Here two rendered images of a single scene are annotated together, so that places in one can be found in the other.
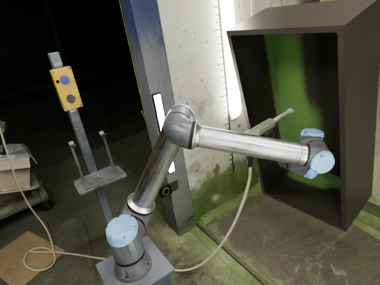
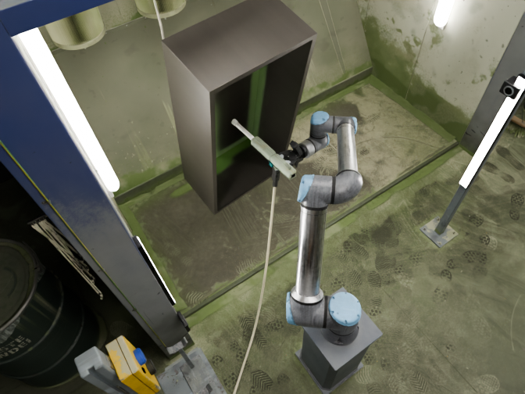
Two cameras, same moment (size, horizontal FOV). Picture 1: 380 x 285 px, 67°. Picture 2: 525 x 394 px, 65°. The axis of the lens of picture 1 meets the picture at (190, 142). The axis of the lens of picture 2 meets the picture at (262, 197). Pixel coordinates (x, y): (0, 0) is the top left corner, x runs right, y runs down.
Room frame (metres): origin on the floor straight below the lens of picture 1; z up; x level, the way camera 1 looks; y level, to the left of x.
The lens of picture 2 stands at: (1.41, 1.05, 2.72)
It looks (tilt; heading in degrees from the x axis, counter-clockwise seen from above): 54 degrees down; 270
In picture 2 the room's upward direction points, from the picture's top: 4 degrees counter-clockwise
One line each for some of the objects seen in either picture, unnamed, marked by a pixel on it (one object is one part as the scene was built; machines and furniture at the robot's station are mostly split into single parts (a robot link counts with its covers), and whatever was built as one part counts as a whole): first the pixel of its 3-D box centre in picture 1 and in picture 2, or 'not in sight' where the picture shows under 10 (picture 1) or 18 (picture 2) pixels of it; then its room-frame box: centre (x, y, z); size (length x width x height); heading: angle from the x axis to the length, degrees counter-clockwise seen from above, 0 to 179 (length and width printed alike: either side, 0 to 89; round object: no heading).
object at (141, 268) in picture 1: (131, 259); (340, 323); (1.07, 0.38, 0.69); 0.19 x 0.19 x 0.10
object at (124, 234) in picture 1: (125, 237); (341, 313); (1.08, 0.38, 0.83); 0.17 x 0.15 x 0.18; 170
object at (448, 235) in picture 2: not in sight; (438, 231); (0.12, -0.48, 0.01); 0.20 x 0.20 x 0.01; 31
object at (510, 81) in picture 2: not in sight; (512, 87); (0.16, -0.48, 1.35); 0.09 x 0.07 x 0.07; 121
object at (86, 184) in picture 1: (93, 158); (191, 381); (1.75, 0.66, 0.95); 0.26 x 0.15 x 0.32; 121
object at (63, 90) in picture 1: (67, 89); (133, 369); (1.84, 0.71, 1.42); 0.12 x 0.06 x 0.26; 121
